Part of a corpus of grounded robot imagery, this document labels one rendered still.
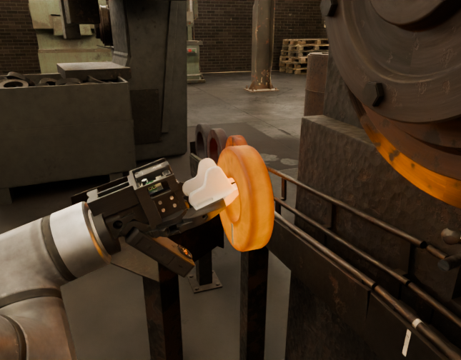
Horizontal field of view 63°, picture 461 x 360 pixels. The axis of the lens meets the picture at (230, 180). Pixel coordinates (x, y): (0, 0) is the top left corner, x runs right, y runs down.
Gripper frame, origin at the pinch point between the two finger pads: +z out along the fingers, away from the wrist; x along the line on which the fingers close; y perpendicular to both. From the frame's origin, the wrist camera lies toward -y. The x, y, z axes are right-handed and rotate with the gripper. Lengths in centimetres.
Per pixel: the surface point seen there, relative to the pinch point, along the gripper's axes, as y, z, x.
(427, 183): 0.3, 16.5, -17.3
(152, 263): -19.9, -17.7, 20.7
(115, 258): -18.6, -24.8, 26.4
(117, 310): -76, -44, 84
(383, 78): 14.1, 11.8, -17.5
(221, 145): -18, 13, 64
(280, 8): -69, 492, 982
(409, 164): 1.5, 16.9, -14.3
